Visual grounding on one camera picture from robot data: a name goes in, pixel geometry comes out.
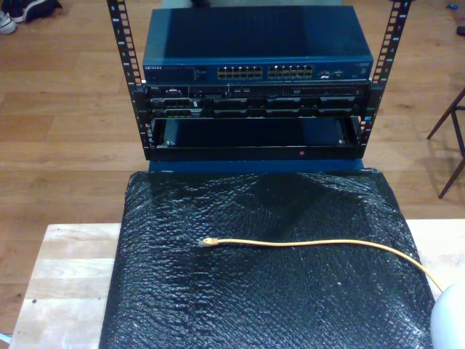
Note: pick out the dark shoe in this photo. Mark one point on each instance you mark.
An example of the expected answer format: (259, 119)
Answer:
(36, 9)

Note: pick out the black perforated rack post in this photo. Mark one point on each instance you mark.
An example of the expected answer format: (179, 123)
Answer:
(118, 36)
(395, 29)

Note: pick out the white sneaker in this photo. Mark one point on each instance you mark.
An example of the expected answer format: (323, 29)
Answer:
(5, 23)

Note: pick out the black bubble mat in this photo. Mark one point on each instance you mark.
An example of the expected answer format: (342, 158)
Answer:
(254, 291)

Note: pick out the blue network switch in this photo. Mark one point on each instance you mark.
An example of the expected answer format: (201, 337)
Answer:
(254, 36)

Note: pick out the black rack server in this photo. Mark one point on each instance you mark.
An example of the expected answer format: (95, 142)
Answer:
(254, 99)

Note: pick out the blue rack base platform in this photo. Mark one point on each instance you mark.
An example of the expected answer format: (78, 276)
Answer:
(218, 167)

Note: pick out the brown wooden chair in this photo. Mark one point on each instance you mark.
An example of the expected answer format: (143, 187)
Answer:
(446, 115)

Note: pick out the small blue object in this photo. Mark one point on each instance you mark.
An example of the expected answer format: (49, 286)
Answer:
(452, 6)

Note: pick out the black rack shelf tray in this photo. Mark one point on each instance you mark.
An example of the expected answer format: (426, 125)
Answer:
(254, 152)

